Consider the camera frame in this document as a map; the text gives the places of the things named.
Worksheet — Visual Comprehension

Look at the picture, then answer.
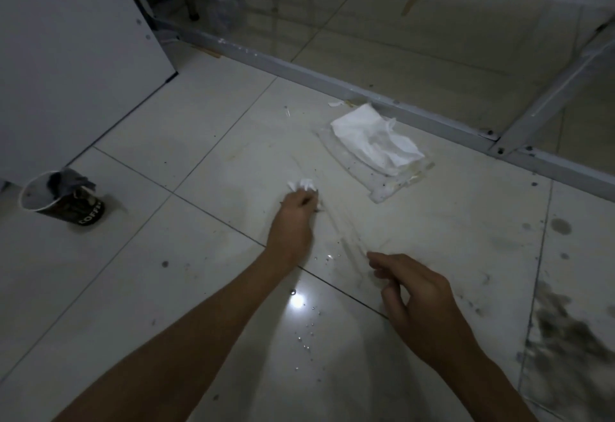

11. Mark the person's left hand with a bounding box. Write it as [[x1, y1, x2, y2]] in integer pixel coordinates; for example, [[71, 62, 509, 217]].
[[265, 188, 322, 273]]

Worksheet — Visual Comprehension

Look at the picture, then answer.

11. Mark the person's right hand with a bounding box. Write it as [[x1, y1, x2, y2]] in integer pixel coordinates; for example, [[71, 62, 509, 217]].
[[366, 251, 474, 365]]

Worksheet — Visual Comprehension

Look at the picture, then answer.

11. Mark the clear pack of white tissues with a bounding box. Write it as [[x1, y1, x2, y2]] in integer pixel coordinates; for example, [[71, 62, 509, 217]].
[[316, 102, 436, 205]]

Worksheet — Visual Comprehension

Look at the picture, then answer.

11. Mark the paper coffee cup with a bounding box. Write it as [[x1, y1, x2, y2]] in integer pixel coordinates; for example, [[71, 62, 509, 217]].
[[18, 169, 106, 227]]

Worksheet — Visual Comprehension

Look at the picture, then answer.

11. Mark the person's left forearm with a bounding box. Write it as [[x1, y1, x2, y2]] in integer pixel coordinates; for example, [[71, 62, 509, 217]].
[[53, 248, 299, 422]]

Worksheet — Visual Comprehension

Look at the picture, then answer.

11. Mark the white cabinet panel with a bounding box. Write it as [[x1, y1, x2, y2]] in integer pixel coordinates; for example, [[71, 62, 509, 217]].
[[0, 0, 179, 187]]

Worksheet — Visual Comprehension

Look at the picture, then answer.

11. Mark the metal frame rail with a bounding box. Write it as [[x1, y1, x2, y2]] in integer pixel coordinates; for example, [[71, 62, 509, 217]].
[[158, 22, 615, 204]]

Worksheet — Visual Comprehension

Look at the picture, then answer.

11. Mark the grey metal post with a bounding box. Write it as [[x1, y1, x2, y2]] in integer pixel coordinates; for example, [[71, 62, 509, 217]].
[[488, 18, 615, 158]]

